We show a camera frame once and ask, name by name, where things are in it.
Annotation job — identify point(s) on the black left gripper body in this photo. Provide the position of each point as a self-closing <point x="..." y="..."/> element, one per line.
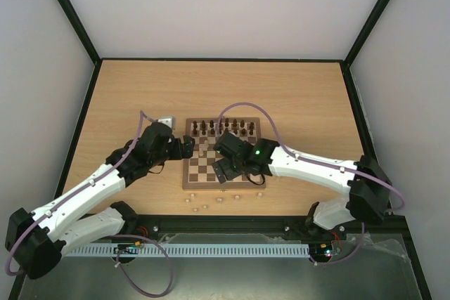
<point x="178" y="154"/>

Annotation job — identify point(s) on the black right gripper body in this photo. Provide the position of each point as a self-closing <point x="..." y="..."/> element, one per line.
<point x="228" y="164"/>

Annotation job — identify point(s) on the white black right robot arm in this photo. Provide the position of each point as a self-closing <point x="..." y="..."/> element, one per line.
<point x="362" y="185"/>

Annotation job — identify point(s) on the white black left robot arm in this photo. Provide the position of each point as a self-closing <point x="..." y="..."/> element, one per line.
<point x="39" y="239"/>

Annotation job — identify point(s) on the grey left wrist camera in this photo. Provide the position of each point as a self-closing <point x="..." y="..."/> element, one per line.
<point x="168" y="120"/>

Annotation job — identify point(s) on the light blue cable duct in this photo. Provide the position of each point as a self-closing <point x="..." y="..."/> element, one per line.
<point x="195" y="250"/>

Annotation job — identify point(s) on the black frame post left rear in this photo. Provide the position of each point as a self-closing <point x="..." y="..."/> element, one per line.
<point x="78" y="27"/>

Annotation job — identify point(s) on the black frame post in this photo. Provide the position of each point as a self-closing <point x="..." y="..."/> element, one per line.
<point x="78" y="27"/>
<point x="366" y="30"/>

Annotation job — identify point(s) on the black frame post right rear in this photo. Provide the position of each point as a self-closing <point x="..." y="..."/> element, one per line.
<point x="366" y="30"/>

